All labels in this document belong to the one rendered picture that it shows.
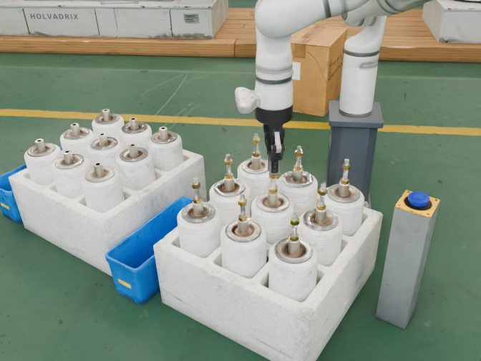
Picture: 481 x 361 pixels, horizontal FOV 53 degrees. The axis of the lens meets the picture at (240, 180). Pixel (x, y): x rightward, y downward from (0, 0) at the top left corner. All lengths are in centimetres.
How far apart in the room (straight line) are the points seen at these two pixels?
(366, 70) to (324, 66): 70
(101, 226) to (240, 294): 40
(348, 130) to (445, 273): 45
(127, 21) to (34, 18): 58
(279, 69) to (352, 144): 54
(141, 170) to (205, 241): 33
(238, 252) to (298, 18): 46
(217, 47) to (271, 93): 194
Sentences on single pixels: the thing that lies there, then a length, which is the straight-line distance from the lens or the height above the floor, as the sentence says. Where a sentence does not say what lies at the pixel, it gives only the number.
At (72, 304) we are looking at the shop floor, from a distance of 129.
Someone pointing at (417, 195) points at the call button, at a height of 33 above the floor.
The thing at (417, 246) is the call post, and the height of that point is 24.
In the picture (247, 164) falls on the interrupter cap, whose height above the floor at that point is 25.
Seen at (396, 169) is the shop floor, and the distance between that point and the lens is 176.
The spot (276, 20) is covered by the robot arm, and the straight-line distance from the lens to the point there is 87.
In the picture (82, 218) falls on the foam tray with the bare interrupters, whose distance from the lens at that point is 127.
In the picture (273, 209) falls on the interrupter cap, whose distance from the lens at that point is 106.
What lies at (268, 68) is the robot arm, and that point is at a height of 57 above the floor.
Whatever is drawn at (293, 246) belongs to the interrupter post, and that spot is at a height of 27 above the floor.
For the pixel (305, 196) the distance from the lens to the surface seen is 115.
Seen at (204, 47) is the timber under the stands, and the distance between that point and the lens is 287.
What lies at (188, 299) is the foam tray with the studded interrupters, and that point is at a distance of 114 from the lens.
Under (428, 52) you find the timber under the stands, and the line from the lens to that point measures 286.
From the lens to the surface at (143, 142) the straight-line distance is 144.
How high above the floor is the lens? 87
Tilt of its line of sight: 32 degrees down
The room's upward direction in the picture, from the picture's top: 2 degrees counter-clockwise
